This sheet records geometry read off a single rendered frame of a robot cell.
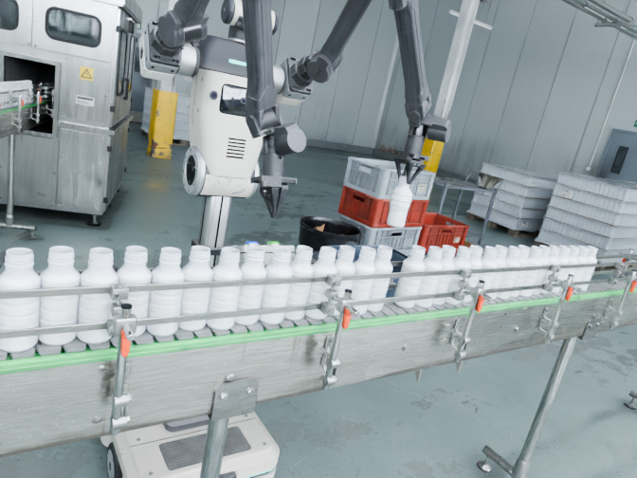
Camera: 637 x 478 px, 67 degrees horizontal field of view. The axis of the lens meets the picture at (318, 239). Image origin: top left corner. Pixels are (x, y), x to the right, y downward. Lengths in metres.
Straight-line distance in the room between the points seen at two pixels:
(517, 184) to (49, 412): 7.82
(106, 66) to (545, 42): 10.78
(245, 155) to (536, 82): 11.94
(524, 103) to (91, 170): 10.73
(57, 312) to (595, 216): 7.18
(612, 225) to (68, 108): 6.51
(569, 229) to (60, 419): 7.28
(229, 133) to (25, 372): 0.90
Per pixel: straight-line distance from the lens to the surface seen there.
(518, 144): 13.14
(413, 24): 1.39
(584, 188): 7.69
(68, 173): 4.66
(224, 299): 0.98
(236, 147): 1.54
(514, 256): 1.60
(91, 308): 0.91
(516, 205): 8.30
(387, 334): 1.26
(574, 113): 12.55
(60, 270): 0.89
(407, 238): 3.89
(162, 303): 0.94
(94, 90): 4.53
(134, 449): 1.86
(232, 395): 1.08
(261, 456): 1.88
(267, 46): 1.16
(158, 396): 1.01
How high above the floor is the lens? 1.48
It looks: 16 degrees down
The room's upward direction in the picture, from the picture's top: 12 degrees clockwise
